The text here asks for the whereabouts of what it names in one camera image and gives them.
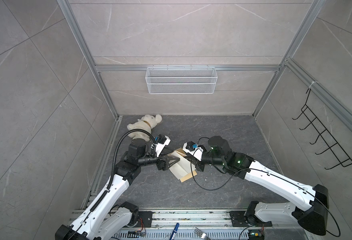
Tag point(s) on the yellow envelope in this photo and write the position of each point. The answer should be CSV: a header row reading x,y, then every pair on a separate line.
x,y
185,165

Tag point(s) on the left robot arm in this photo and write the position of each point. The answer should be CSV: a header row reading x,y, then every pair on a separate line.
x,y
97,222

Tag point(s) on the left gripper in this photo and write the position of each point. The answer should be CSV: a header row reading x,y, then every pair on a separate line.
x,y
165,165

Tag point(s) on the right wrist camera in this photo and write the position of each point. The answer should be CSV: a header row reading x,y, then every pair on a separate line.
x,y
194,149

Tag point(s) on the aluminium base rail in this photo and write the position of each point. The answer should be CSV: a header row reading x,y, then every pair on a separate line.
x,y
219,224

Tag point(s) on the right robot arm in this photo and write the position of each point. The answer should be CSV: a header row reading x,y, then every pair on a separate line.
x,y
306,205

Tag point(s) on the white teddy bear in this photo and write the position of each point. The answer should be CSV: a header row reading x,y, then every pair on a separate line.
x,y
147,123

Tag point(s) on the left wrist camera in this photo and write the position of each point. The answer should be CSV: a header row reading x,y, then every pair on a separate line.
x,y
161,141

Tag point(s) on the beige letter paper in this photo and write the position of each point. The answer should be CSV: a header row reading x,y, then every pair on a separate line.
x,y
182,169

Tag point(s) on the white wire mesh basket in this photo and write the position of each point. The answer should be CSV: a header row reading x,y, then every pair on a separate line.
x,y
186,80

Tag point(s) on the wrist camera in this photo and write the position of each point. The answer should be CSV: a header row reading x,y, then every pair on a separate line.
x,y
194,149
161,141

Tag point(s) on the silver fork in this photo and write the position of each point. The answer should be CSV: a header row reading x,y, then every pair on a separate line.
x,y
201,234

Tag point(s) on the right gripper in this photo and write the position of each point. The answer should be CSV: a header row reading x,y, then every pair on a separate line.
x,y
199,166

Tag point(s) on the blue marker pen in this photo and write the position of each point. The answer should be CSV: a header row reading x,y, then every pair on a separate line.
x,y
174,232

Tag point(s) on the black wire hook rack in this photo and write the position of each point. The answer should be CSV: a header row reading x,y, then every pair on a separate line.
x,y
323,133

